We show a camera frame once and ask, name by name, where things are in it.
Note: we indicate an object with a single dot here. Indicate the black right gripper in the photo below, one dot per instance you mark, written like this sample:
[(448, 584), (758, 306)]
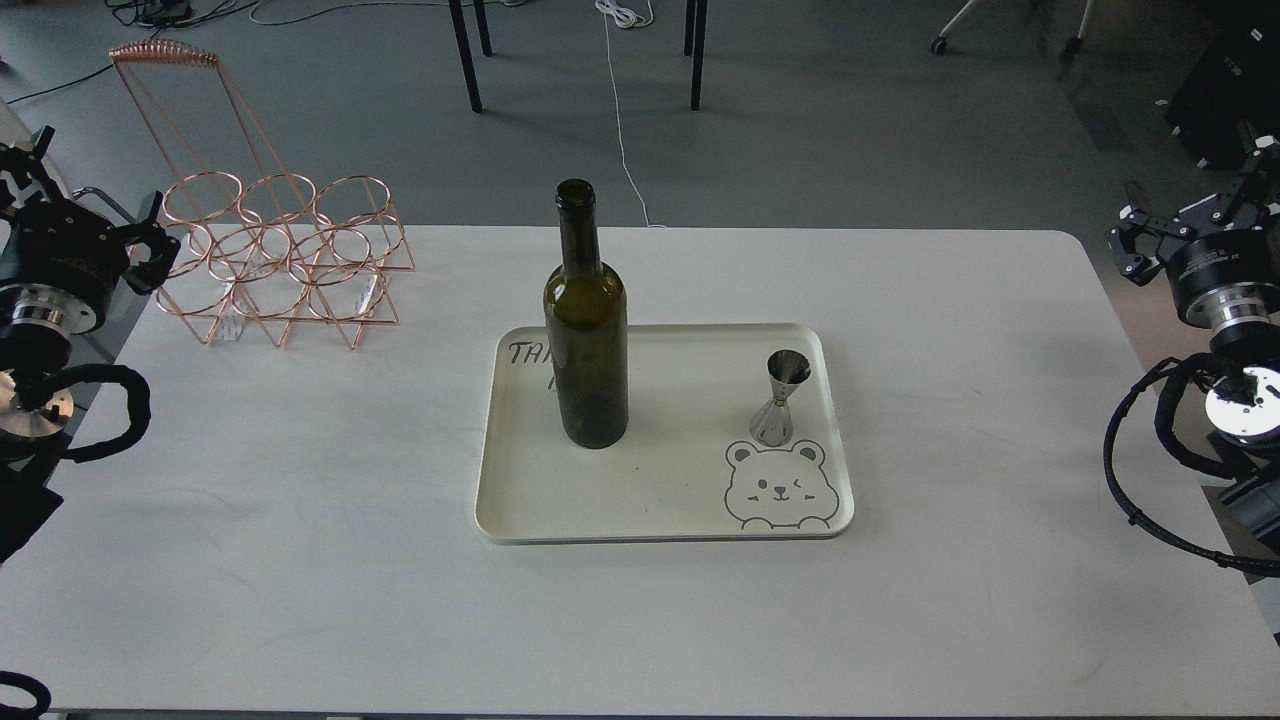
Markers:
[(1203, 249)]

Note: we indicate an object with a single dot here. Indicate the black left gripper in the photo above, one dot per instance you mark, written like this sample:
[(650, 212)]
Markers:
[(64, 246)]

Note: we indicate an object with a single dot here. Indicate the steel double jigger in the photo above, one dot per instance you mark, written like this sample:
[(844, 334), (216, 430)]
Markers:
[(772, 424)]

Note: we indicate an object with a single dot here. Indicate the dark green wine bottle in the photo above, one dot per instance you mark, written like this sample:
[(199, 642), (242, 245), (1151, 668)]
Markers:
[(585, 313)]

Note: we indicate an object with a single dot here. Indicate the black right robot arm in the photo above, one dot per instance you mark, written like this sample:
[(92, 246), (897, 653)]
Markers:
[(1217, 412)]

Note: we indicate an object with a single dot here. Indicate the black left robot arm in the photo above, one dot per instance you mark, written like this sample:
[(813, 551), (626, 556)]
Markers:
[(38, 325)]

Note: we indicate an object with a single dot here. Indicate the black equipment case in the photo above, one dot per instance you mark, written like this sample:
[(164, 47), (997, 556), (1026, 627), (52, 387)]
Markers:
[(1230, 98)]

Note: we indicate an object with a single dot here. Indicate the white wheeled chair base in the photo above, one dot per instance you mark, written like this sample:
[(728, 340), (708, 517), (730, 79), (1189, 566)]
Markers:
[(976, 29)]

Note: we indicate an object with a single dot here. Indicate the black table leg left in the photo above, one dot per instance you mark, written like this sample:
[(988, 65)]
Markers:
[(464, 47)]

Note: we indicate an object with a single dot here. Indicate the black table leg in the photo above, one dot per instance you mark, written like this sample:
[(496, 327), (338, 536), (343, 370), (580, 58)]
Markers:
[(464, 47), (695, 32)]

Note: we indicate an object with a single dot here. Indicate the black table leg right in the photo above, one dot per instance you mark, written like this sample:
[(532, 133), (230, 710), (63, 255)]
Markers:
[(695, 32)]

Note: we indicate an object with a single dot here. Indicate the cream bear print tray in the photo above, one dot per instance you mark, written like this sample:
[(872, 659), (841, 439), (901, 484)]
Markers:
[(687, 468)]

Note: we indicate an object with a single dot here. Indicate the rose gold wire bottle rack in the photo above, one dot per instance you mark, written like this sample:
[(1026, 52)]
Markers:
[(260, 245)]

